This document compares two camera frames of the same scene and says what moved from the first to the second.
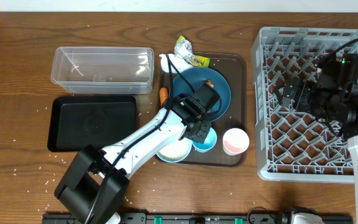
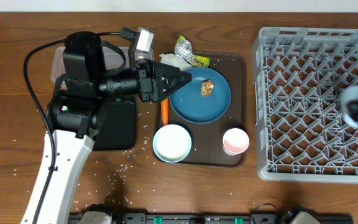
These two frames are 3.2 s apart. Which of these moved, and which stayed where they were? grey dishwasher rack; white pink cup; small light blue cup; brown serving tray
Moved: small light blue cup
Stayed: brown serving tray; grey dishwasher rack; white pink cup
